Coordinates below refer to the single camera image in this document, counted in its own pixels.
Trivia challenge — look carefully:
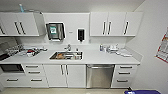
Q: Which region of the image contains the red plastic container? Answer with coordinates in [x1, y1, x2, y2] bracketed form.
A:
[26, 49, 35, 54]

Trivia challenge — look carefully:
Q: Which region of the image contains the stack of white plates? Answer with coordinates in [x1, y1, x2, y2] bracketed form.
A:
[109, 45, 122, 55]

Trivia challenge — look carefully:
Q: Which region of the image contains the white wall cabinet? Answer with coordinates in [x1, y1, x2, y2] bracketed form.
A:
[0, 11, 46, 38]

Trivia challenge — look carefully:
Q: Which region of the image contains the white towel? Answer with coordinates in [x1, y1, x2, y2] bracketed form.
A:
[118, 48, 135, 58]

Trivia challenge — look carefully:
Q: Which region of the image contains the brown bowl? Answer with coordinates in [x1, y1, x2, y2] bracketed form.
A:
[55, 53, 66, 60]

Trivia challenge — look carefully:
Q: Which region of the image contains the pale blue spray bottle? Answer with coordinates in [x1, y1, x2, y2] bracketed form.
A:
[18, 3, 26, 13]

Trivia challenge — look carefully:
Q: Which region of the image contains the white base cabinet door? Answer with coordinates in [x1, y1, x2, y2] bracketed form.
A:
[43, 64, 66, 89]
[65, 64, 87, 89]

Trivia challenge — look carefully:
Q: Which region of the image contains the stainless steel dishwasher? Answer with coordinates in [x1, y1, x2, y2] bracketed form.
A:
[86, 64, 115, 89]

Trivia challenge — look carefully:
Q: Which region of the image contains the chrome faucet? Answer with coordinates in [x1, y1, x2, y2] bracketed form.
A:
[64, 43, 73, 52]

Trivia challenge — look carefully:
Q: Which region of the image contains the stainless steel sink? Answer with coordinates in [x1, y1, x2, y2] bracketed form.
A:
[49, 50, 84, 62]

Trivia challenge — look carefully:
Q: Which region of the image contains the small white bottle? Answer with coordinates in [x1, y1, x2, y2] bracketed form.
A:
[106, 45, 111, 53]

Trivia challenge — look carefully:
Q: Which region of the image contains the small grey dish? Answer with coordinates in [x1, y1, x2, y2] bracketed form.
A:
[34, 46, 48, 53]

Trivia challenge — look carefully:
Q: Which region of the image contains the dish soap bottle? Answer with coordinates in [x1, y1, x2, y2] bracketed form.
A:
[98, 43, 105, 53]

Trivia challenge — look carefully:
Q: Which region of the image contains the wide white drawer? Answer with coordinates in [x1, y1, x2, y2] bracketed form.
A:
[0, 73, 28, 89]

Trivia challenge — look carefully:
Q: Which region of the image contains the blue plastic bin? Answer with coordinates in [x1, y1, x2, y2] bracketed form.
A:
[124, 89, 141, 94]

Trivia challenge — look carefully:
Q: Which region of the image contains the white drawer black handle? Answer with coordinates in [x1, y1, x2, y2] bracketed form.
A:
[23, 63, 45, 71]
[24, 69, 47, 77]
[114, 64, 138, 71]
[111, 77, 135, 89]
[113, 70, 137, 78]
[25, 76, 50, 89]

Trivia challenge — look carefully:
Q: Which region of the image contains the steel paper towel dispenser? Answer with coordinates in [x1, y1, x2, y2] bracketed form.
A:
[45, 22, 67, 42]

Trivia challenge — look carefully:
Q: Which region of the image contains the black wall soap dispenser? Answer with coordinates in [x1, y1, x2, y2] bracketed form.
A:
[77, 28, 86, 44]

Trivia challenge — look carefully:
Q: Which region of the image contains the built-in black microwave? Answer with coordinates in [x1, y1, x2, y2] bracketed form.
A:
[0, 63, 26, 75]

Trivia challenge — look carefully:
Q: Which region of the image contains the white wall cabinet door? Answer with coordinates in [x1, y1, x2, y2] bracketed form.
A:
[107, 12, 125, 37]
[89, 12, 109, 37]
[123, 12, 144, 37]

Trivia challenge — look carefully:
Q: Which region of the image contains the white mug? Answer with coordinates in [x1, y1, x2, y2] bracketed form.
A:
[67, 53, 79, 61]

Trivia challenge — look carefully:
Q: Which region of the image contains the white dish rack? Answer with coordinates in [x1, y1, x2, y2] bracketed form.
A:
[6, 45, 35, 58]

